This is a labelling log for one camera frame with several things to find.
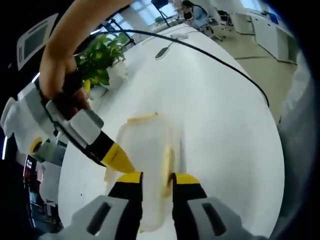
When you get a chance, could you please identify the green potted plant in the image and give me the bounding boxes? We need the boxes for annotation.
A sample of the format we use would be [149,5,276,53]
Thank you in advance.
[74,33,126,88]

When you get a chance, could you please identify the black stand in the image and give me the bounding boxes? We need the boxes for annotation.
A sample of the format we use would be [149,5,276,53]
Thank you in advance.
[151,0,173,29]

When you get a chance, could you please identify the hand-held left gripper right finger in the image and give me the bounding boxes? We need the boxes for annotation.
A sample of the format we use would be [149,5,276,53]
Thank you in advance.
[171,172,247,237]

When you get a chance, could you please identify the ceiling air vent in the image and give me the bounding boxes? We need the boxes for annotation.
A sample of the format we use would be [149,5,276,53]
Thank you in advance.
[16,13,59,69]

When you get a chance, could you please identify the person's right hand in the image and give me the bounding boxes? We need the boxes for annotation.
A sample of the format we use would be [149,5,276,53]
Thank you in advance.
[56,71,91,118]

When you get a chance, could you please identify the white plant pot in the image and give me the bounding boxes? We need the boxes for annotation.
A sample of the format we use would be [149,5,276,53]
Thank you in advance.
[109,61,129,85]

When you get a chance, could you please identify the white cabinets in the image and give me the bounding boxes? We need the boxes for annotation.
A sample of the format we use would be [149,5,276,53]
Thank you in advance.
[229,11,302,65]

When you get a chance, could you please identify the white swivel chair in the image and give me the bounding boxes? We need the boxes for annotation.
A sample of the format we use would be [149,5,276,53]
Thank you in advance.
[199,16,224,41]

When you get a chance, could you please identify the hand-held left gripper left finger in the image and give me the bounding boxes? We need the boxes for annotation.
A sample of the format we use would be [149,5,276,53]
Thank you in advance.
[71,171,145,237]

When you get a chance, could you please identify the black cable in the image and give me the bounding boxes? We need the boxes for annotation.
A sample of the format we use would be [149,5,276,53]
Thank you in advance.
[98,29,270,107]

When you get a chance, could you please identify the translucent plastic container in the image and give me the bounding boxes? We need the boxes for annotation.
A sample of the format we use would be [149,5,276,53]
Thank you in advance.
[104,112,189,234]

